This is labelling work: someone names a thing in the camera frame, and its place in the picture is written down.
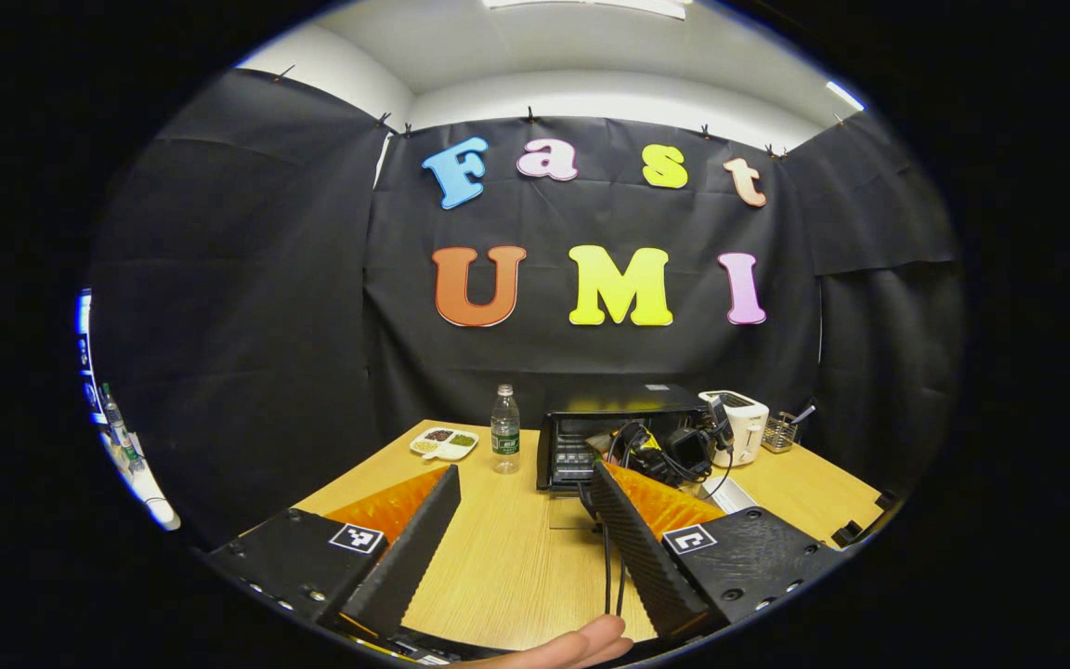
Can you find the white toaster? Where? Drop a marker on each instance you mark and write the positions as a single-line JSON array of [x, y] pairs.
[[747, 427]]

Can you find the white side shelf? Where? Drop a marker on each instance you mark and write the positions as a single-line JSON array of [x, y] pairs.
[[154, 502]]

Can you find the small ceiling light panel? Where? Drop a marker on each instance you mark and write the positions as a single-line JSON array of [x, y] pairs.
[[846, 96]]

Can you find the white divided snack dish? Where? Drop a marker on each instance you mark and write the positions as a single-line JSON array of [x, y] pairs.
[[442, 444]]

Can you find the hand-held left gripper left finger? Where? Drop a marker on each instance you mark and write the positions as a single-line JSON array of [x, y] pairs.
[[405, 557]]

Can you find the clear plastic water bottle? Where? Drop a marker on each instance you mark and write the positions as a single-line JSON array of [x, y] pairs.
[[505, 437]]

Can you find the small plastic bottle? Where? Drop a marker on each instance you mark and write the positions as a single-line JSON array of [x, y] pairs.
[[115, 423]]

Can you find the black backdrop cloth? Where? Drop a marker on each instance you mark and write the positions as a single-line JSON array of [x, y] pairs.
[[266, 279]]

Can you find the black electric oven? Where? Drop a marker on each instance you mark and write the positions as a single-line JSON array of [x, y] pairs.
[[609, 401]]

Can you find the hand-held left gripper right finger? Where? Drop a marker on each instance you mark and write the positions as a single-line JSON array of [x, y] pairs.
[[646, 557]]

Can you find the long ceiling light panel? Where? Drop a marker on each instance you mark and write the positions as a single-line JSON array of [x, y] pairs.
[[628, 6]]

